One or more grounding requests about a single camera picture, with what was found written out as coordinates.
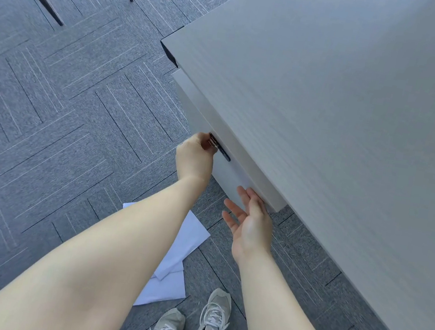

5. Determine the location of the person's right forearm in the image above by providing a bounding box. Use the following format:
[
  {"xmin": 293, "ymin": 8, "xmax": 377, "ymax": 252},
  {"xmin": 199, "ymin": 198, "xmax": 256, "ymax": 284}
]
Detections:
[{"xmin": 224, "ymin": 244, "xmax": 373, "ymax": 330}]

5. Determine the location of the person's left hand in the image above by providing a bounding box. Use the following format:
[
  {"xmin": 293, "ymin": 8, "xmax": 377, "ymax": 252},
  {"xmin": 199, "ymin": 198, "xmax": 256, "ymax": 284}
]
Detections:
[{"xmin": 171, "ymin": 129, "xmax": 221, "ymax": 188}]

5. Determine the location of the person's right hand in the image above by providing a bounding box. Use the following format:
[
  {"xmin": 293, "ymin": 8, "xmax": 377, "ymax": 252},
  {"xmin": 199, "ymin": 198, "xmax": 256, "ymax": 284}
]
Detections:
[{"xmin": 214, "ymin": 184, "xmax": 282, "ymax": 269}]

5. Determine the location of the large white paper sheet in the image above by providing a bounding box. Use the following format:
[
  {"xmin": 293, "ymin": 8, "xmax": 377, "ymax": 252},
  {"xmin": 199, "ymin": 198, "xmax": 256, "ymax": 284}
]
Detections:
[{"xmin": 112, "ymin": 199, "xmax": 215, "ymax": 287}]

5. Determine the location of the person's right grey sneaker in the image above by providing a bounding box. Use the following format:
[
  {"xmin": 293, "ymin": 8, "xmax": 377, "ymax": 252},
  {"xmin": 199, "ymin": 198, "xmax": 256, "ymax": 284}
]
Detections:
[{"xmin": 194, "ymin": 286, "xmax": 235, "ymax": 330}]

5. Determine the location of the grey desk drawer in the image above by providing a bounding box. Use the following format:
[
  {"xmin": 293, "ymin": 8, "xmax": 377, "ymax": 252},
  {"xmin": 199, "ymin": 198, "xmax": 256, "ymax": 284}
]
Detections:
[{"xmin": 153, "ymin": 67, "xmax": 307, "ymax": 216}]

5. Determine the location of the person's left forearm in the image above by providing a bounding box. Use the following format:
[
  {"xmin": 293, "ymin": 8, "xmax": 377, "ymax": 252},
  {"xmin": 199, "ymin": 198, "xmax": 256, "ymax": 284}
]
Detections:
[{"xmin": 0, "ymin": 144, "xmax": 212, "ymax": 330}]

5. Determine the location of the small white paper sheet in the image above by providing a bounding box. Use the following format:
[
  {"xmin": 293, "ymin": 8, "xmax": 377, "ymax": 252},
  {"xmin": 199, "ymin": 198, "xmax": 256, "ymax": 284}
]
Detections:
[{"xmin": 132, "ymin": 262, "xmax": 191, "ymax": 315}]

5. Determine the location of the black drawer handle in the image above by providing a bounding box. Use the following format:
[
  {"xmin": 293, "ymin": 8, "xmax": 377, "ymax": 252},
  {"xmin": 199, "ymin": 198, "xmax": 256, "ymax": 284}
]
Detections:
[{"xmin": 206, "ymin": 132, "xmax": 234, "ymax": 162}]

